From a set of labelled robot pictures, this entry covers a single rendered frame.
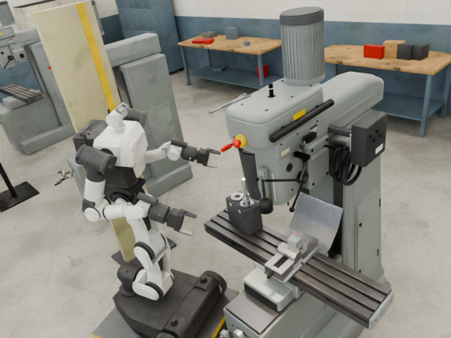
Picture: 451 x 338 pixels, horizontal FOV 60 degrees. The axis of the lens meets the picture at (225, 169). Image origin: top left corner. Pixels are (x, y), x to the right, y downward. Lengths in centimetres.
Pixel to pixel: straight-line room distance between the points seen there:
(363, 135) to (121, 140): 113
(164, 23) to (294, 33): 736
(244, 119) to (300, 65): 40
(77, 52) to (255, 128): 181
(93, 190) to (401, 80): 517
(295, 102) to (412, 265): 224
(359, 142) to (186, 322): 146
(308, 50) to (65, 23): 183
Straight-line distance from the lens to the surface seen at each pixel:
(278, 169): 189
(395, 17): 617
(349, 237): 257
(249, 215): 241
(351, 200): 240
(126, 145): 192
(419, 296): 345
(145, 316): 269
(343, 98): 217
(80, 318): 370
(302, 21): 185
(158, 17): 903
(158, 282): 256
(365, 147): 191
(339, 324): 294
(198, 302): 262
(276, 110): 169
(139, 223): 221
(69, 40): 311
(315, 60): 190
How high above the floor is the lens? 255
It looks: 31 degrees down
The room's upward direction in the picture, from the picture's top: 10 degrees counter-clockwise
